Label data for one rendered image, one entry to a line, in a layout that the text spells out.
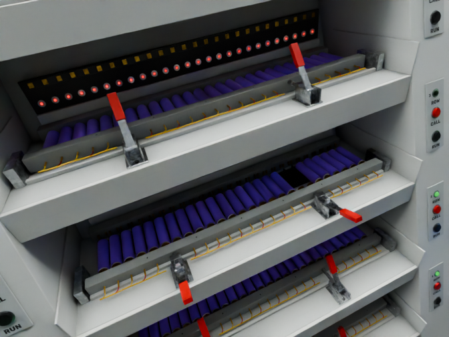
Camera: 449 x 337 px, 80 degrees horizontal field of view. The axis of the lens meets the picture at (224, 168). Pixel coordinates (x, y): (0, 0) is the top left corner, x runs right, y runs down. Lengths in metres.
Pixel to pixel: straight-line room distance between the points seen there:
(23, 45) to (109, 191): 0.18
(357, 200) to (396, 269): 0.21
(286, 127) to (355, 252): 0.37
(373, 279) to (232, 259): 0.33
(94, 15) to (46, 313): 0.36
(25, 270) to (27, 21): 0.28
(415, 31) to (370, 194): 0.27
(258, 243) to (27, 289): 0.32
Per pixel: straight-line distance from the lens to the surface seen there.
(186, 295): 0.38
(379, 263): 0.70
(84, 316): 0.48
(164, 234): 0.49
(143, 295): 0.46
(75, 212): 0.38
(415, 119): 0.57
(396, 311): 0.83
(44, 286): 0.43
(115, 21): 0.36
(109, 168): 0.37
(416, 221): 0.65
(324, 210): 0.49
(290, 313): 0.61
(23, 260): 0.41
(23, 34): 0.37
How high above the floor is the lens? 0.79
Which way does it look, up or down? 19 degrees down
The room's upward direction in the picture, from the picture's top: 16 degrees counter-clockwise
